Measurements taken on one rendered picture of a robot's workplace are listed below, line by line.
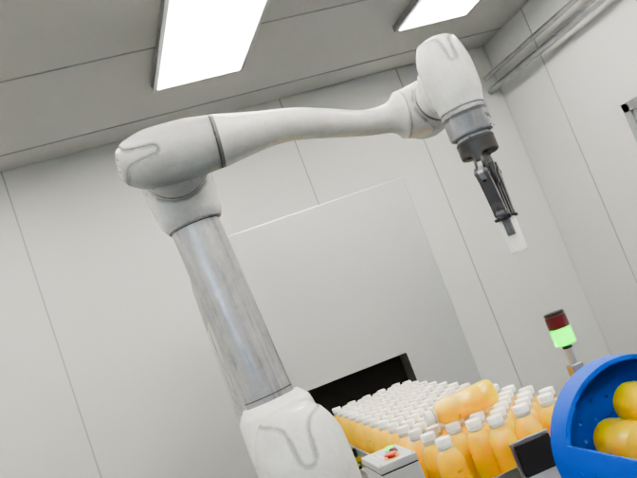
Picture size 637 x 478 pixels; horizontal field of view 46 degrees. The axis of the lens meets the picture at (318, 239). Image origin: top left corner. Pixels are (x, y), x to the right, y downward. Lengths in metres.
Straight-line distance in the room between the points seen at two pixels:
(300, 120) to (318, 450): 0.59
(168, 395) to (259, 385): 4.43
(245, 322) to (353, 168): 5.07
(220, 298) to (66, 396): 4.45
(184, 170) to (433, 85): 0.50
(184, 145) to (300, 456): 0.56
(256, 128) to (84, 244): 4.67
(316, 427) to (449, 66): 0.70
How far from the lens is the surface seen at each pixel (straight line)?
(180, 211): 1.46
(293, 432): 1.25
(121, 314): 5.88
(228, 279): 1.45
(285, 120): 1.38
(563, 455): 1.35
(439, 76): 1.46
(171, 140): 1.34
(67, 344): 5.87
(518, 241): 1.45
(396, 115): 1.57
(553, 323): 2.29
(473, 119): 1.44
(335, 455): 1.25
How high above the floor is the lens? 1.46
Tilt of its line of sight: 6 degrees up
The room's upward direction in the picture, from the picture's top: 21 degrees counter-clockwise
